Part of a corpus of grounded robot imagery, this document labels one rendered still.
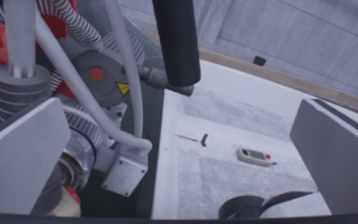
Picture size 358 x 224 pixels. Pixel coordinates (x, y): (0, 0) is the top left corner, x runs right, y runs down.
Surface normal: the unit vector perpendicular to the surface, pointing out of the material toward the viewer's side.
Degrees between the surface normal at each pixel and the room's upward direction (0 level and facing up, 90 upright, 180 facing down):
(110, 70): 90
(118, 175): 81
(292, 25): 90
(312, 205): 49
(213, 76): 90
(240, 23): 90
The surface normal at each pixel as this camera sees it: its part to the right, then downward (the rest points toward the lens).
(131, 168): 0.14, 0.42
